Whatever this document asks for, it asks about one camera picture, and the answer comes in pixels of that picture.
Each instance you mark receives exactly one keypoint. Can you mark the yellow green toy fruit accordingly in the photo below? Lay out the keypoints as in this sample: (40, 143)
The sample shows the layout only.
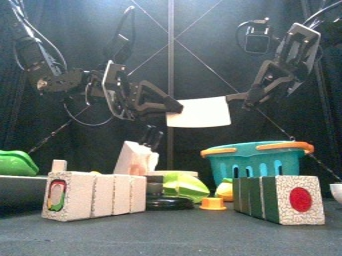
(225, 190)

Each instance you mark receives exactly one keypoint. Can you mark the green toy lettuce leaf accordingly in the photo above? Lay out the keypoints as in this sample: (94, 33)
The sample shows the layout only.
(15, 162)

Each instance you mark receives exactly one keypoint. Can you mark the black toy pan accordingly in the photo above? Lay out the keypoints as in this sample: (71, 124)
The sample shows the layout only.
(169, 202)

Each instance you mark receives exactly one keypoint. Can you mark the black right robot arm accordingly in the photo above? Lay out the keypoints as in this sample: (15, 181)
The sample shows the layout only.
(329, 30)

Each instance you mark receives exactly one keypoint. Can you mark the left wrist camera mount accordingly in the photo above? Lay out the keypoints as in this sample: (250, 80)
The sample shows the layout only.
(120, 36)

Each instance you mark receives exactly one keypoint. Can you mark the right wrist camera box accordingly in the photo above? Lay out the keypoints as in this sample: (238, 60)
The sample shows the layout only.
(257, 40)

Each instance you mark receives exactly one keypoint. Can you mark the small white bowl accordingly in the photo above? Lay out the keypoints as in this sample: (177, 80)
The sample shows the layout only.
(337, 192)

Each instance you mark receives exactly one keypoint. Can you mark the small orange toy cup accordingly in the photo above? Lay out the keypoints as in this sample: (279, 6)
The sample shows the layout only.
(213, 203)

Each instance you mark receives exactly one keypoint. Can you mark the light green toy vegetable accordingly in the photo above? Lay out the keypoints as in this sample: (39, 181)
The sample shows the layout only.
(185, 186)

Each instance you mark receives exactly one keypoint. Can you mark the vertical metal frame pole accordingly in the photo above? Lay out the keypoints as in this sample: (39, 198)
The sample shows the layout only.
(170, 50)

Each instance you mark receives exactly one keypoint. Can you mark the small white toy block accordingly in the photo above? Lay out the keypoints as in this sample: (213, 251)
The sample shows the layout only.
(59, 165)

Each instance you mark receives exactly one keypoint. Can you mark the teal basket orange rim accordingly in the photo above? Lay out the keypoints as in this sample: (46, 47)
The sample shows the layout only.
(255, 160)

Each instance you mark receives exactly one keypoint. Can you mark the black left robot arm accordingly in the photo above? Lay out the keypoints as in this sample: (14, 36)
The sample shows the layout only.
(48, 80)

